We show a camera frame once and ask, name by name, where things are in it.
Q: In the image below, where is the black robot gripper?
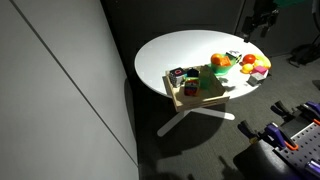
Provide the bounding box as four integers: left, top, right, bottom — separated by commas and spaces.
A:
241, 2, 280, 43

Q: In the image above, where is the red toy tomato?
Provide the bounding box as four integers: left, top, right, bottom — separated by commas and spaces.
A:
242, 53, 257, 65

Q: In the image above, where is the yellow toy banana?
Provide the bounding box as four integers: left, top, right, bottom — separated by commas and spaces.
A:
254, 53, 272, 70

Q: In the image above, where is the small yellow-orange toy fruit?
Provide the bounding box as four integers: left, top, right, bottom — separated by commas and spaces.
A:
241, 63, 255, 75

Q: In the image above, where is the pink toy cube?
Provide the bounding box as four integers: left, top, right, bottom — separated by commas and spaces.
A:
253, 65, 269, 76

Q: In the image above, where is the grey toy cube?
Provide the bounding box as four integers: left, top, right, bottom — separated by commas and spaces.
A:
248, 72, 267, 87

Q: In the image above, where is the green plastic bowl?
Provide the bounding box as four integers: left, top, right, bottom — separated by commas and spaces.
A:
210, 53, 236, 76

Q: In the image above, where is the light yellow-green toy cube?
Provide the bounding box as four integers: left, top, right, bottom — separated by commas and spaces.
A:
199, 65, 212, 78

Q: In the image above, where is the green toy cube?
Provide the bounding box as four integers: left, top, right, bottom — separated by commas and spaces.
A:
199, 75, 212, 90

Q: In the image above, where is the blue toy cube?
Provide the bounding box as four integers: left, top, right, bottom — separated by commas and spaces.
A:
186, 67, 200, 78

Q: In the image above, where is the black white patterned cube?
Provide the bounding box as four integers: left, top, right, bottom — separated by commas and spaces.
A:
225, 49, 243, 64

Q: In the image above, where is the black bag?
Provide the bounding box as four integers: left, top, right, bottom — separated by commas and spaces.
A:
288, 43, 320, 68

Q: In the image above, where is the wooden tray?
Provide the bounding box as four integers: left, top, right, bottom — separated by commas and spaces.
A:
162, 64, 231, 113

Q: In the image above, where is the black clamp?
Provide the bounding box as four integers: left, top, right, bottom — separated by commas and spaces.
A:
237, 119, 260, 142
270, 99, 298, 122

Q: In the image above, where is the colourful orange picture cube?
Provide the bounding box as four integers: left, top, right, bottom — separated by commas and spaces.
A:
183, 77, 201, 98

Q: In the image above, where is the black white cube red symbol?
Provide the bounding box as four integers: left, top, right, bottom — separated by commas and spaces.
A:
168, 66, 188, 88

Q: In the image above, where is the white table base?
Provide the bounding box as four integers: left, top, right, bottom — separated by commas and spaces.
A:
156, 106, 236, 138

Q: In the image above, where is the purple clamp orange tip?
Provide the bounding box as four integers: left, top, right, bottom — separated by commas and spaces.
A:
265, 122, 300, 151

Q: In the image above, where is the dark perforated metal plate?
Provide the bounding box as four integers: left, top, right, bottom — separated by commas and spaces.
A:
274, 121, 320, 180

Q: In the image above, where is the silver metal cylinder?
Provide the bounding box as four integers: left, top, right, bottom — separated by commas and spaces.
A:
304, 159, 320, 178

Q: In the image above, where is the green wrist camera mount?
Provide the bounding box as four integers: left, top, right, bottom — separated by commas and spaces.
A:
273, 0, 308, 10

